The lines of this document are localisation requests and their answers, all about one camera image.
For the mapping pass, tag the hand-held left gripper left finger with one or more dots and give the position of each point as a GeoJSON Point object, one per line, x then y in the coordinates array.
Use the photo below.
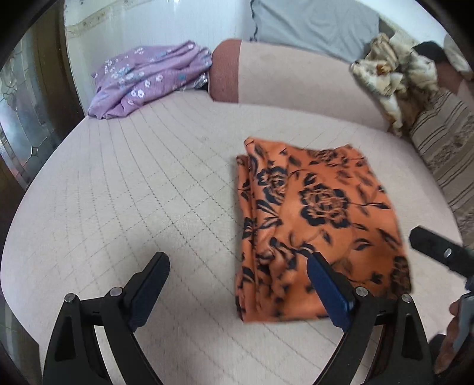
{"type": "Point", "coordinates": [148, 292]}

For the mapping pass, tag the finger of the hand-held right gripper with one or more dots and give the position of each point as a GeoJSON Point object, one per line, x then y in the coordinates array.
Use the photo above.
{"type": "Point", "coordinates": [433, 246]}

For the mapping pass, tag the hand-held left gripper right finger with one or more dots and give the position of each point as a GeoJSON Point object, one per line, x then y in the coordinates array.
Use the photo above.
{"type": "Point", "coordinates": [329, 292]}

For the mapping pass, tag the orange black floral cloth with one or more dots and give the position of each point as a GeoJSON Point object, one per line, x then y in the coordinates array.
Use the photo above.
{"type": "Point", "coordinates": [318, 207]}

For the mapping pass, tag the person's right hand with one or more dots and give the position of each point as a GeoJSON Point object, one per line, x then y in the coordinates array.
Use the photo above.
{"type": "Point", "coordinates": [446, 348]}

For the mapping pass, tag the beige striped cushion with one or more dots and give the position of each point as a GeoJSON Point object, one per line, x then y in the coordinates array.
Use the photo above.
{"type": "Point", "coordinates": [448, 140]}

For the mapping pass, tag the brown white animal-print blanket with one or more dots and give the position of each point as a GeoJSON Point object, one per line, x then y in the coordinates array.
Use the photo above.
{"type": "Point", "coordinates": [392, 81]}

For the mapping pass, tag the wooden door with glass panels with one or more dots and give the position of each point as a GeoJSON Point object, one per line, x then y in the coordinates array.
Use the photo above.
{"type": "Point", "coordinates": [22, 122]}

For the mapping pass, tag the beige brown bolster cushion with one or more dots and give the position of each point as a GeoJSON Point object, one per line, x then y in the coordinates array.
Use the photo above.
{"type": "Point", "coordinates": [296, 81]}

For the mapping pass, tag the purple floral cloth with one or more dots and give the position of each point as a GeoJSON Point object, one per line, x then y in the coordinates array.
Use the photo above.
{"type": "Point", "coordinates": [148, 77]}

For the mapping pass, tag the grey pillow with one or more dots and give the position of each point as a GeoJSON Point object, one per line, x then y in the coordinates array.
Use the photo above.
{"type": "Point", "coordinates": [318, 26]}

